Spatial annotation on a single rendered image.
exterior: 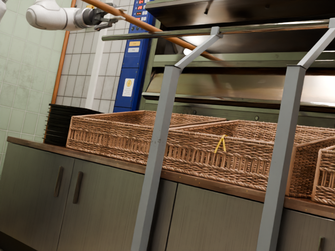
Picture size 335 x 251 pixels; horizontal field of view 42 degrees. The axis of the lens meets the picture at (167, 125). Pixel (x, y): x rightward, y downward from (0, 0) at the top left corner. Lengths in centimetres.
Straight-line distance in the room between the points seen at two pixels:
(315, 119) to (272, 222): 74
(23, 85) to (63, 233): 134
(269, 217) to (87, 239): 85
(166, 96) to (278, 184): 53
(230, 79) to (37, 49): 146
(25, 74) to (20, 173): 93
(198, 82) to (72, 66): 113
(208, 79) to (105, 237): 96
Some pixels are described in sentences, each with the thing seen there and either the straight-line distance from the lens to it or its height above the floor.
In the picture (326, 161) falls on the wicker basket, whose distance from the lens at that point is 134.
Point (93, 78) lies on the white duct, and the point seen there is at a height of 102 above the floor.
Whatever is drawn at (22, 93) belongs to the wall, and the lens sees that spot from 306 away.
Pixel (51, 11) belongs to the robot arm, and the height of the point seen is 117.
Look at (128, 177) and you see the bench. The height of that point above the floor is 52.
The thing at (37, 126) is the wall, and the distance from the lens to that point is 313.
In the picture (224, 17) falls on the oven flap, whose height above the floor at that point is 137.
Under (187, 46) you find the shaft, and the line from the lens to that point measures 224.
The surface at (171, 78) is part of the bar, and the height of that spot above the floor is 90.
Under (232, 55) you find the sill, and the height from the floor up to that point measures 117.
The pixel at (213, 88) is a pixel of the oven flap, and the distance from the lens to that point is 220.
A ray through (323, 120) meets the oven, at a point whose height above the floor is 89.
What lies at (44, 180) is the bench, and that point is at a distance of 215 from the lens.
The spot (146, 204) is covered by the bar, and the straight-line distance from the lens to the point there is 156.
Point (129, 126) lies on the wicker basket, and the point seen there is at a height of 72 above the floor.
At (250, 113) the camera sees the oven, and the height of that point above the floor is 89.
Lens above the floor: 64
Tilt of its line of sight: 4 degrees up
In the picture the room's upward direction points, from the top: 11 degrees clockwise
